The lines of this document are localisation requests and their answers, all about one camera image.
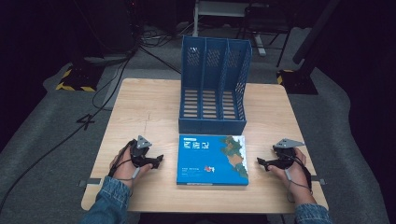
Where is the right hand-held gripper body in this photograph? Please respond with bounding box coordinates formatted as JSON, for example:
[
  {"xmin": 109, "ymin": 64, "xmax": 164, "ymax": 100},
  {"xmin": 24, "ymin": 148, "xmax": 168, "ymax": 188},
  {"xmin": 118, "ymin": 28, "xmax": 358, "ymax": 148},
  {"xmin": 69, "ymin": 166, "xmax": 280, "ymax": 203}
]
[{"xmin": 272, "ymin": 137, "xmax": 305, "ymax": 171}]

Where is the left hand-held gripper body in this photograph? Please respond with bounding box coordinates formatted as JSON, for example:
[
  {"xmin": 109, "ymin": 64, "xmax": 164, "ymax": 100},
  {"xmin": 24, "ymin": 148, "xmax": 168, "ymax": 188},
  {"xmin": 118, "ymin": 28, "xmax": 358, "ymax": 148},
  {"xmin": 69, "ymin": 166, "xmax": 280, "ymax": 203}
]
[{"xmin": 129, "ymin": 134, "xmax": 154, "ymax": 169}]

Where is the blue book with map cover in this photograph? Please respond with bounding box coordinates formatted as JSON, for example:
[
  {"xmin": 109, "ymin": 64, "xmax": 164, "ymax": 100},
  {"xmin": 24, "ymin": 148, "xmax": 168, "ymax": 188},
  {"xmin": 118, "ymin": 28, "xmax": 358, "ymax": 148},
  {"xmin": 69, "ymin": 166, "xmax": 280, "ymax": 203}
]
[{"xmin": 176, "ymin": 133, "xmax": 249, "ymax": 187}]

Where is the blue file rack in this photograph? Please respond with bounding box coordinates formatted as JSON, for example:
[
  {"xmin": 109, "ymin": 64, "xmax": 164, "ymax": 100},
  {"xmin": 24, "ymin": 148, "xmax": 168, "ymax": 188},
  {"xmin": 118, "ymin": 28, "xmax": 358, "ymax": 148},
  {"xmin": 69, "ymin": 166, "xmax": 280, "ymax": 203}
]
[{"xmin": 177, "ymin": 35, "xmax": 253, "ymax": 136}]

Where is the person's left hand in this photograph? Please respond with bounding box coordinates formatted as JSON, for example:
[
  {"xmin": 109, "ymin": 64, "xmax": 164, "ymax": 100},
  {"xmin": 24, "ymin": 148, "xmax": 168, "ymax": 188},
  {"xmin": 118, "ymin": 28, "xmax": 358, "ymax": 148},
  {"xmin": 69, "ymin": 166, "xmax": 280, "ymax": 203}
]
[{"xmin": 108, "ymin": 145, "xmax": 154, "ymax": 189}]

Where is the person's right hand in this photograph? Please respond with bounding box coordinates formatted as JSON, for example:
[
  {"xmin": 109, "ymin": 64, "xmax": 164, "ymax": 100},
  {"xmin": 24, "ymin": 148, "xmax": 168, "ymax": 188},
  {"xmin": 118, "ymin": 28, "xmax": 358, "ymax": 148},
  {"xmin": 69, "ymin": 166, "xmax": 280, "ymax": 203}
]
[{"xmin": 266, "ymin": 147, "xmax": 309, "ymax": 200}]

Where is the black yellow striped stand base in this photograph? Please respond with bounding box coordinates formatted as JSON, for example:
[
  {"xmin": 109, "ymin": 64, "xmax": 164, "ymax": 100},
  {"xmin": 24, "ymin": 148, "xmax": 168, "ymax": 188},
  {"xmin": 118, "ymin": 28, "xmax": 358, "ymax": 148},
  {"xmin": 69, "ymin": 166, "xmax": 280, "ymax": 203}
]
[
  {"xmin": 55, "ymin": 63, "xmax": 106, "ymax": 93},
  {"xmin": 276, "ymin": 68, "xmax": 319, "ymax": 96}
]

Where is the dark slanted pole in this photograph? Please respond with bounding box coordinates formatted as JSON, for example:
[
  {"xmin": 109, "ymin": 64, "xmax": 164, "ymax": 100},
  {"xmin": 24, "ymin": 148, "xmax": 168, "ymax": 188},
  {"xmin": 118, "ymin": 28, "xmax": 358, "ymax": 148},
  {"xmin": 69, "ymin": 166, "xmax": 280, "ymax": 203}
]
[{"xmin": 291, "ymin": 0, "xmax": 342, "ymax": 65}]

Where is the black metal stand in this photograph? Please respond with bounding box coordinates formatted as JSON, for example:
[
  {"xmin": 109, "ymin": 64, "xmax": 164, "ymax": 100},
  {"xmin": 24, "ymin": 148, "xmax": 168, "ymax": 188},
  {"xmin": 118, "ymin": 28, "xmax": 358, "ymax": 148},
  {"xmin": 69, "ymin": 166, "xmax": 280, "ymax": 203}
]
[{"xmin": 241, "ymin": 0, "xmax": 295, "ymax": 68}]

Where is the dark equipment cabinet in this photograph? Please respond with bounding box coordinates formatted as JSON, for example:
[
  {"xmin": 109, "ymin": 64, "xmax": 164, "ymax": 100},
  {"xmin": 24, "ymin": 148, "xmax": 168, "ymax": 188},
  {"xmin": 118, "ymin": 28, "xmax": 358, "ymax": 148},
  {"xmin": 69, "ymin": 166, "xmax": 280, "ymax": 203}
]
[{"xmin": 70, "ymin": 0, "xmax": 143, "ymax": 62}]

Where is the left hand-held gripper cable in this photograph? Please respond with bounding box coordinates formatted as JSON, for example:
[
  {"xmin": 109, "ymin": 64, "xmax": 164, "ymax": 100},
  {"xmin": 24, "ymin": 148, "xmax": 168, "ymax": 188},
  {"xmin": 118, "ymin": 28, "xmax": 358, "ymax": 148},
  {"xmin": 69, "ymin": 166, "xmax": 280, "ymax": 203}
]
[{"xmin": 107, "ymin": 139, "xmax": 142, "ymax": 182}]

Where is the hand-held gripper cable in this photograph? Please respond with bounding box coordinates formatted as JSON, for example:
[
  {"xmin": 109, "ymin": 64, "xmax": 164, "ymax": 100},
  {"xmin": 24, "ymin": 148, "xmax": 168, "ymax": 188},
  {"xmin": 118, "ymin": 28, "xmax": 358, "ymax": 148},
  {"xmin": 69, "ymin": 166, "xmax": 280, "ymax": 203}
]
[
  {"xmin": 284, "ymin": 151, "xmax": 314, "ymax": 203},
  {"xmin": 107, "ymin": 139, "xmax": 142, "ymax": 182}
]

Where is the right hand-held gripper cable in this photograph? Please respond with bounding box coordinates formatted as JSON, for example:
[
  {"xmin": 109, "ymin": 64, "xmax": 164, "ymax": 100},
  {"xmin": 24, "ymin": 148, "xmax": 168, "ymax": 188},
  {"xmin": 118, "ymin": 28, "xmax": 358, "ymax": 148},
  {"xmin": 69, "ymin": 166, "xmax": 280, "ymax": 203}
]
[{"xmin": 284, "ymin": 151, "xmax": 314, "ymax": 203}]

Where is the grey metal table bracket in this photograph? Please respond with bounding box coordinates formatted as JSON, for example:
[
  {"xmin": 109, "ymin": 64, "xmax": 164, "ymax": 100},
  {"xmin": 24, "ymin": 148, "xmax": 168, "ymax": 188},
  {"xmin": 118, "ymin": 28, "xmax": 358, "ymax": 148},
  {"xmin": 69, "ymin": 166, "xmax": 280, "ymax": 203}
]
[
  {"xmin": 78, "ymin": 177, "xmax": 103, "ymax": 188},
  {"xmin": 310, "ymin": 175, "xmax": 327, "ymax": 187}
]

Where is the long black floor cable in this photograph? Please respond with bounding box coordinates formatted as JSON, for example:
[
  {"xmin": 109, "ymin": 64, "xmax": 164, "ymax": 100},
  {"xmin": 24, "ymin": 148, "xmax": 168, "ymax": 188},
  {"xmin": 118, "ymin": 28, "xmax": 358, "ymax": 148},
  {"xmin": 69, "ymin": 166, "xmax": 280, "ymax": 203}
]
[{"xmin": 0, "ymin": 52, "xmax": 134, "ymax": 216}]

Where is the short black floor cable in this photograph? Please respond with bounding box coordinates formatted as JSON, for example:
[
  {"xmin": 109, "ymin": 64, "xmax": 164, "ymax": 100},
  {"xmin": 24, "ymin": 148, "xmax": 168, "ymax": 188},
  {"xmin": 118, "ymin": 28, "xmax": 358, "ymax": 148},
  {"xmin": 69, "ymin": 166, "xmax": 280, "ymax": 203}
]
[{"xmin": 139, "ymin": 45, "xmax": 182, "ymax": 75}]

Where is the white metal table frame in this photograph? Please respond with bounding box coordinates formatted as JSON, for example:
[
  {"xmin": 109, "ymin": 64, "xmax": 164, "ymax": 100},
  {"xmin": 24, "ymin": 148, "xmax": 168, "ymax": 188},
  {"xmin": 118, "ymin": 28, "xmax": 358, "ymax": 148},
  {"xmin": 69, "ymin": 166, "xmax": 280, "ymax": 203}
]
[{"xmin": 191, "ymin": 0, "xmax": 269, "ymax": 58}]

